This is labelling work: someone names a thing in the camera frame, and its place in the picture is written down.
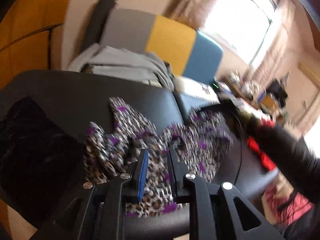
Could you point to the grey yellow blue armchair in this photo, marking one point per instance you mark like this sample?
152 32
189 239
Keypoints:
172 42

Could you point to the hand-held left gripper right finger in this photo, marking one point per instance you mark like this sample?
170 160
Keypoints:
173 177

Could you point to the grey garment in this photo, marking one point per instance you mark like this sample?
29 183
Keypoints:
125 62

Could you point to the leopard print purple flower garment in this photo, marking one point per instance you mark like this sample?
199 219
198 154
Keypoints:
195 150

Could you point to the window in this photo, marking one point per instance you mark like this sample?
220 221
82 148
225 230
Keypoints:
240 22

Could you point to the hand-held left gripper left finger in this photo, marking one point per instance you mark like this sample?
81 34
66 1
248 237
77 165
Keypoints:
142 177

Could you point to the black monitor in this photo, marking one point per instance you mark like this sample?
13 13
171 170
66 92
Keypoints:
277 90

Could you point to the white printed pillow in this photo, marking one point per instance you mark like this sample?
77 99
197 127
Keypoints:
195 90

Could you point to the red garment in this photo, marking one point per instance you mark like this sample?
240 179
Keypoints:
262 155

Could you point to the person's right forearm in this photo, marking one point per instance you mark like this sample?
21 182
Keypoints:
287 150

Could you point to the dark purple velvet garment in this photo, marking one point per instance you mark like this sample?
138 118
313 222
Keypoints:
32 150

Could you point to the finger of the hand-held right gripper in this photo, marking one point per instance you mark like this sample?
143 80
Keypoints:
207 108

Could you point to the beige patterned curtain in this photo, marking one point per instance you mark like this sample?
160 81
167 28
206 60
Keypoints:
277 42
190 0

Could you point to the wooden side table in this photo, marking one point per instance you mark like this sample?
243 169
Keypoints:
250 90

